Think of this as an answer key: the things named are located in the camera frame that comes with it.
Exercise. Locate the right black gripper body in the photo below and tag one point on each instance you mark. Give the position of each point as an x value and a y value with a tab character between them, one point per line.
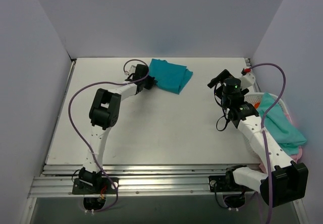
218	78

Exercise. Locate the mint green t-shirt in basket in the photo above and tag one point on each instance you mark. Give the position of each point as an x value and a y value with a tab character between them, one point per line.
280	120

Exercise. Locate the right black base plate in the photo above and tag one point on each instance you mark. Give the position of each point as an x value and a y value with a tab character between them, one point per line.
219	183

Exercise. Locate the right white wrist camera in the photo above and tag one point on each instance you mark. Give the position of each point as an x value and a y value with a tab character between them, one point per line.
247	79

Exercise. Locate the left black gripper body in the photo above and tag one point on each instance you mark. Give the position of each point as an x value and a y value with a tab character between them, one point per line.
149	81

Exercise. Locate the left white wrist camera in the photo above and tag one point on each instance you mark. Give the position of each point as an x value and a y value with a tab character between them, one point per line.
130	71

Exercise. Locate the teal t-shirt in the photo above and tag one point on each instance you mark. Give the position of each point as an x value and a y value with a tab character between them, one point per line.
170	77

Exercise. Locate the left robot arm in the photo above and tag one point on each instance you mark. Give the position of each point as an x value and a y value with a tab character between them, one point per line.
104	114

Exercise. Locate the aluminium mounting rail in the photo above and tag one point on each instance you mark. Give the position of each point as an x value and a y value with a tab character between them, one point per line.
134	180

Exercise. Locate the white plastic laundry basket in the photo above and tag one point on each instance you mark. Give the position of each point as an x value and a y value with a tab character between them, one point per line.
279	123

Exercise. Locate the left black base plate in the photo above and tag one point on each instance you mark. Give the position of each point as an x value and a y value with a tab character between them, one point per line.
82	188

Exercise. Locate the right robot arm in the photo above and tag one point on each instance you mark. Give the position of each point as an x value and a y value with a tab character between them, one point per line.
284	180

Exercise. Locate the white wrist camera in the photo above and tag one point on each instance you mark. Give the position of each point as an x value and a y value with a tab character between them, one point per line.
130	71
247	79

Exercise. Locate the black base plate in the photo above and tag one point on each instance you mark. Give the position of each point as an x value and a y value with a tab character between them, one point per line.
219	183
82	188

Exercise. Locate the pink garment in basket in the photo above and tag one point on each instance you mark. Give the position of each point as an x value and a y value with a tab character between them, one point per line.
295	156

